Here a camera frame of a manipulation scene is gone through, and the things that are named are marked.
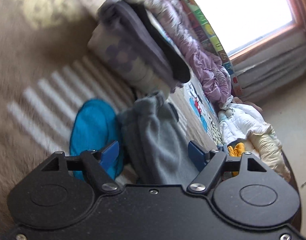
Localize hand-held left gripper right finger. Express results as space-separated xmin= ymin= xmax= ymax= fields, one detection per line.
xmin=186 ymin=141 xmax=267 ymax=193

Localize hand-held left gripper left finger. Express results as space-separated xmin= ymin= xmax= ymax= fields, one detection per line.
xmin=40 ymin=141 xmax=120 ymax=193

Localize grey fleece pants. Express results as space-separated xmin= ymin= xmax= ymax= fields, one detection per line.
xmin=117 ymin=91 xmax=209 ymax=186

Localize stack of folded grey clothes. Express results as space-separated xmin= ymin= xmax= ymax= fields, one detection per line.
xmin=97 ymin=2 xmax=178 ymax=88

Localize yellow knit sweater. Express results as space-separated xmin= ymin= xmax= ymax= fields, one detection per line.
xmin=227 ymin=142 xmax=245 ymax=178

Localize white quilted jacket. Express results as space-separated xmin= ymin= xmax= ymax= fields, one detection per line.
xmin=217 ymin=102 xmax=271 ymax=153

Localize cream ruffled blanket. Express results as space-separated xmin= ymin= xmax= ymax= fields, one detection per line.
xmin=251 ymin=124 xmax=292 ymax=183

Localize black folded garment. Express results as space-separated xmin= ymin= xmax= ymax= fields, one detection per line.
xmin=124 ymin=0 xmax=191 ymax=83

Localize purple duvet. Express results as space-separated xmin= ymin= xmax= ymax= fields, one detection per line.
xmin=113 ymin=0 xmax=234 ymax=108

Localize cartoon printed bed blanket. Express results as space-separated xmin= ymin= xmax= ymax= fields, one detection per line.
xmin=0 ymin=0 xmax=223 ymax=220

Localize grey curtain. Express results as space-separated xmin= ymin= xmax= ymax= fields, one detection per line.
xmin=232 ymin=34 xmax=306 ymax=106

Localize window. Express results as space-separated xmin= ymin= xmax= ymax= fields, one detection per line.
xmin=179 ymin=0 xmax=306 ymax=61

